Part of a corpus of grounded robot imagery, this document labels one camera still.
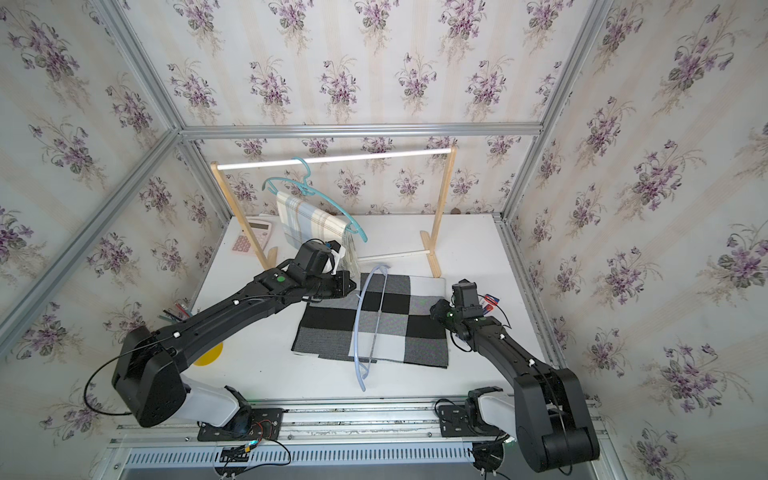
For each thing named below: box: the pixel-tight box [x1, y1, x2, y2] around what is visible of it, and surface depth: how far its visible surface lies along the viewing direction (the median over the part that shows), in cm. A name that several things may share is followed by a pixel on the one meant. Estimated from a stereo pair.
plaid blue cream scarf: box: [276, 191, 361, 277], surface depth 86 cm
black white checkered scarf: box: [292, 273, 449, 368], surface depth 90 cm
